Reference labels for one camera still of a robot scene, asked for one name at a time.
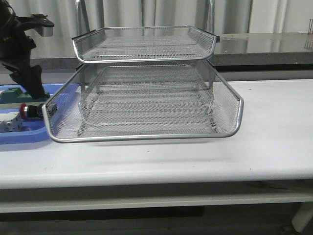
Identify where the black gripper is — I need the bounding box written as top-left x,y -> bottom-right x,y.
0,14 -> 54,99

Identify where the red emergency stop button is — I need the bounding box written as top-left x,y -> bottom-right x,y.
19,103 -> 44,119

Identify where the mesh rack tray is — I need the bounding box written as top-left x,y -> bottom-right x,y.
72,25 -> 220,64
43,60 -> 244,143

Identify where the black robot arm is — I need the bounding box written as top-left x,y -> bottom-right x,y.
0,0 -> 54,99

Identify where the green and beige component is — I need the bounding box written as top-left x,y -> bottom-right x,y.
0,87 -> 50,109

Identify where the blue plastic tray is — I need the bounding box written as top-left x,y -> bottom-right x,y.
0,83 -> 79,144

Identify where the white terminal block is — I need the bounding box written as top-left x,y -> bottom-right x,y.
0,113 -> 23,133

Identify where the grey pleated curtain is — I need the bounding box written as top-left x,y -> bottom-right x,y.
0,0 -> 313,60

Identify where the grey stone counter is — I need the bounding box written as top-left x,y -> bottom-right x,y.
31,32 -> 313,83

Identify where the white table leg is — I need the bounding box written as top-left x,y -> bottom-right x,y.
291,202 -> 313,233

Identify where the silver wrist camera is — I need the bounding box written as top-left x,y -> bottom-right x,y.
35,26 -> 53,37

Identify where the grey metal rack frame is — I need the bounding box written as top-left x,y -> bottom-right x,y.
73,0 -> 219,91

